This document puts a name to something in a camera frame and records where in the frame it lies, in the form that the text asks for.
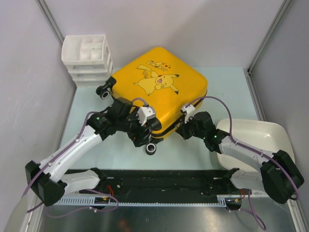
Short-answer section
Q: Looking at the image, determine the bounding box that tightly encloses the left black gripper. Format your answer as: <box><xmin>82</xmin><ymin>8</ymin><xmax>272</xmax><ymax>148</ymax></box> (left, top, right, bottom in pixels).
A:
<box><xmin>117</xmin><ymin>107</ymin><xmax>152</xmax><ymax>147</ymax></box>

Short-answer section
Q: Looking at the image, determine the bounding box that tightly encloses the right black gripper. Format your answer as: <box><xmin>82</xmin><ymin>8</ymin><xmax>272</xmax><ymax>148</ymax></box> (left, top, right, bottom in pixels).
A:
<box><xmin>176</xmin><ymin>115</ymin><xmax>206</xmax><ymax>140</ymax></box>

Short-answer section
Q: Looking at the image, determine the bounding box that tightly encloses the yellow Pikachu hard-shell suitcase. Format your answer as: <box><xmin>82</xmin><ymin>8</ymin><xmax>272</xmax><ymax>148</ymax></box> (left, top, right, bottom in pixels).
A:
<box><xmin>96</xmin><ymin>47</ymin><xmax>208</xmax><ymax>155</ymax></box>

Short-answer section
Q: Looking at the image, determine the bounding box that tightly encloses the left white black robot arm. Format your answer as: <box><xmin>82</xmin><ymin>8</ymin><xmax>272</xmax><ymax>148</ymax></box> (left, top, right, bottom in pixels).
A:
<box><xmin>24</xmin><ymin>98</ymin><xmax>156</xmax><ymax>206</ymax></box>

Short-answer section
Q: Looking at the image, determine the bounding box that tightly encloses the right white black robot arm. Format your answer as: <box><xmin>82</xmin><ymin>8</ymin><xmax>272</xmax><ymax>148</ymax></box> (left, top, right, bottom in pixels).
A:
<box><xmin>176</xmin><ymin>112</ymin><xmax>304</xmax><ymax>204</ymax></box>

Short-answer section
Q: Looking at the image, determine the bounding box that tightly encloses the light blue table mat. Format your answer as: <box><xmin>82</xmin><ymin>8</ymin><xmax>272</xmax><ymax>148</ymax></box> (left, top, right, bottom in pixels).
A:
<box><xmin>62</xmin><ymin>67</ymin><xmax>257</xmax><ymax>170</ymax></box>

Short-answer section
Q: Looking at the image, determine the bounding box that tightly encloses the white plastic tray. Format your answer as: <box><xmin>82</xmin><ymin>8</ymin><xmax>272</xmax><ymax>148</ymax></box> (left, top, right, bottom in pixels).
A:
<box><xmin>217</xmin><ymin>118</ymin><xmax>295</xmax><ymax>172</ymax></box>

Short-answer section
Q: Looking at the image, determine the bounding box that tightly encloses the white plastic drawer organizer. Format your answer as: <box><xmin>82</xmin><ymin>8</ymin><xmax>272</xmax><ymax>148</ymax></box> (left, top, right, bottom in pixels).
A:
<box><xmin>61</xmin><ymin>34</ymin><xmax>115</xmax><ymax>87</ymax></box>

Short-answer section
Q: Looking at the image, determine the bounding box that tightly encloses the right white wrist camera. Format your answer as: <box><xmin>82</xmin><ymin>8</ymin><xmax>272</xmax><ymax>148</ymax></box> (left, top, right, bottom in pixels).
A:
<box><xmin>181</xmin><ymin>104</ymin><xmax>196</xmax><ymax>124</ymax></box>

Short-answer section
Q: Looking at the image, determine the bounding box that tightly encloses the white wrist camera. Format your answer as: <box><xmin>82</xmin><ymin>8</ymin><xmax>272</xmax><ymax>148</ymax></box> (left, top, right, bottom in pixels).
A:
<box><xmin>137</xmin><ymin>106</ymin><xmax>156</xmax><ymax>126</ymax></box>
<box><xmin>181</xmin><ymin>104</ymin><xmax>196</xmax><ymax>124</ymax></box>

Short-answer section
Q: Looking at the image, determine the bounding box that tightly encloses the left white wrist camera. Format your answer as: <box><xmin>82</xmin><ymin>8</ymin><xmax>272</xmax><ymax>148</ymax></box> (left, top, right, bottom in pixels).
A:
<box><xmin>137</xmin><ymin>106</ymin><xmax>156</xmax><ymax>126</ymax></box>

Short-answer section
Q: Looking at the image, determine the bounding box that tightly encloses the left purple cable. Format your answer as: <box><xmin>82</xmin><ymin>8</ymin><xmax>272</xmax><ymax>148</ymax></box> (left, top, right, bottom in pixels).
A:
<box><xmin>24</xmin><ymin>97</ymin><xmax>148</xmax><ymax>215</ymax></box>

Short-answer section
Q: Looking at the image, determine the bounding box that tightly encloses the purple cable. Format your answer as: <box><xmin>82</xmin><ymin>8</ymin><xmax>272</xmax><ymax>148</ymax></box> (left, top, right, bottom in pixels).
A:
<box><xmin>188</xmin><ymin>96</ymin><xmax>300</xmax><ymax>229</ymax></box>
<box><xmin>24</xmin><ymin>97</ymin><xmax>148</xmax><ymax>215</ymax></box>

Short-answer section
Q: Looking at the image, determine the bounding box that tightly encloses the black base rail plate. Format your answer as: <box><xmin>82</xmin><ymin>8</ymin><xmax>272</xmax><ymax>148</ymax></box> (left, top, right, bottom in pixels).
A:
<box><xmin>65</xmin><ymin>169</ymin><xmax>244</xmax><ymax>203</ymax></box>

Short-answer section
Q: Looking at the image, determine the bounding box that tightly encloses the grey slotted cable duct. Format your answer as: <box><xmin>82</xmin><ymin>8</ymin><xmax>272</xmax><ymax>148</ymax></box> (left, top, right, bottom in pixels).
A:
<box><xmin>57</xmin><ymin>195</ymin><xmax>227</xmax><ymax>207</ymax></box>

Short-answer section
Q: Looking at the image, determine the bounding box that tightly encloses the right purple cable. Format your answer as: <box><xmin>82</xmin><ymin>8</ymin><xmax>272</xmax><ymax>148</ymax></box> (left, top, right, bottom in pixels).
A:
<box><xmin>188</xmin><ymin>96</ymin><xmax>300</xmax><ymax>229</ymax></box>

